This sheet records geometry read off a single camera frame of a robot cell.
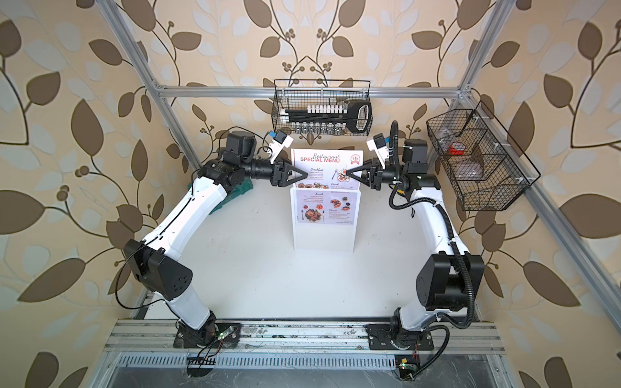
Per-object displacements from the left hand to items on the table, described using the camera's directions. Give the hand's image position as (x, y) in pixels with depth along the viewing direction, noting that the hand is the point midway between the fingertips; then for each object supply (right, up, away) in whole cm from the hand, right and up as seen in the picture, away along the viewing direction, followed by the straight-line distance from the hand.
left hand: (299, 169), depth 69 cm
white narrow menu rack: (+7, -23, +17) cm, 30 cm away
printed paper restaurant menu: (+8, -8, +7) cm, 14 cm away
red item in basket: (+53, +8, +12) cm, 55 cm away
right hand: (+14, -1, +3) cm, 15 cm away
